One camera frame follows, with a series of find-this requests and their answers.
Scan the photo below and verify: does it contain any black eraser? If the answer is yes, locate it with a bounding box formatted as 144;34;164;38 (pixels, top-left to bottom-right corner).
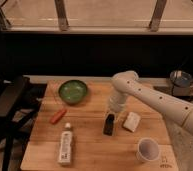
103;114;115;136

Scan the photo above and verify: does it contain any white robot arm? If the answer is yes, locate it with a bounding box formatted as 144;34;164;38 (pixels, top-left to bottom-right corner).
108;71;193;171

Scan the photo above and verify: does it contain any white sponge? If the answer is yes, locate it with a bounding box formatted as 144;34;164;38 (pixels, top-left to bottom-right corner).
123;112;141;132

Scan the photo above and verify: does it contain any white paper cup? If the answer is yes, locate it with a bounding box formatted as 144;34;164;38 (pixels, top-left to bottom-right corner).
136;137;160;163

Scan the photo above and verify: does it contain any green bowl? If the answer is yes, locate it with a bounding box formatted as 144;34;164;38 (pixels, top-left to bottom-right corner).
58;80;88;105

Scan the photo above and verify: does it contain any white bottle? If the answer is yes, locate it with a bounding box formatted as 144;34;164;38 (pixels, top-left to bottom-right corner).
58;123;73;166

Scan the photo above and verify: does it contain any orange carrot toy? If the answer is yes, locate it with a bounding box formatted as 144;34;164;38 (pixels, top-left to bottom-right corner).
50;108;67;124

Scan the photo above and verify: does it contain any round metal dish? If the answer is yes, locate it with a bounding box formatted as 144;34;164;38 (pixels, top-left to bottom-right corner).
170;70;193;88

